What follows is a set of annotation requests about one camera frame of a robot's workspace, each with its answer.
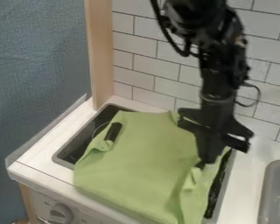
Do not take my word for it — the toy sink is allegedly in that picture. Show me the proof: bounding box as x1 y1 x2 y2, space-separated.
255 159 280 224

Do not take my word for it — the green cloth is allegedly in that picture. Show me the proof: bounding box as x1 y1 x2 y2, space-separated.
72 109 233 224

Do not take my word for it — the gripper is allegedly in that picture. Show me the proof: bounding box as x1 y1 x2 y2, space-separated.
176 92 256 170

